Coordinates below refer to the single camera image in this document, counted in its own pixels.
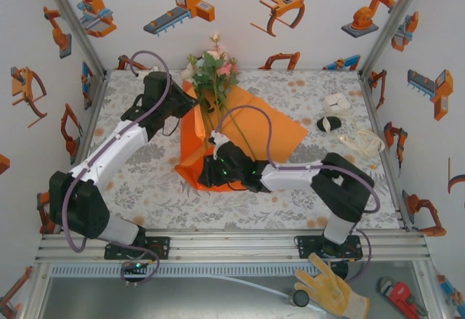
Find right aluminium corner post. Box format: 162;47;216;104
358;0;432;77

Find cream ribbon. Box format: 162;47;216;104
324;113;386;158

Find right aluminium side rail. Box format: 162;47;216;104
357;70;412;231

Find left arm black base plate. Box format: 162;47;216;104
104;236;171;261

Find fake flower bouquet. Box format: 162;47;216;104
180;33;261;160

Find aluminium side rail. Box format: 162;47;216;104
71;70;110;167
357;70;412;231

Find aluminium front frame rail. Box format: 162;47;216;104
34;229;432;262

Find black computer mouse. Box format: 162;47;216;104
316;115;343;132

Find left aluminium side rail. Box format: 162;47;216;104
71;70;110;167

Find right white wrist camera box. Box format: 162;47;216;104
208;132;230;156

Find yellow work glove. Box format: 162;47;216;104
294;253;371;318

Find left aluminium corner post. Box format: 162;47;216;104
38;0;109;77

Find red pipe wrench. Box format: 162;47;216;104
379;277;429;318

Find small circuit board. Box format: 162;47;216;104
121;260;152;280

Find black round disc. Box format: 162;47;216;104
331;262;350;280

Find orange wrapping paper sheet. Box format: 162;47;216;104
174;78;310;192

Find white plastic tube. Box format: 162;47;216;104
210;274;325;313

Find white square alarm clock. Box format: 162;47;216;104
323;92;350;114

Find white slotted cable duct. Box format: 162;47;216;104
49;264;416;278

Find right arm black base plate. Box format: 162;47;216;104
297;234;364;260

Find aluminium corner post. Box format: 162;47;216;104
358;0;432;77
38;0;109;77

